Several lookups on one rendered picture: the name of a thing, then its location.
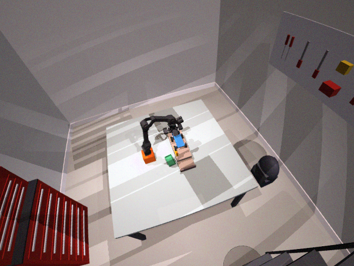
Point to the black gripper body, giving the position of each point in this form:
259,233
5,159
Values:
165,130

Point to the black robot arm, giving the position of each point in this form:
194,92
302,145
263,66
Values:
172,121

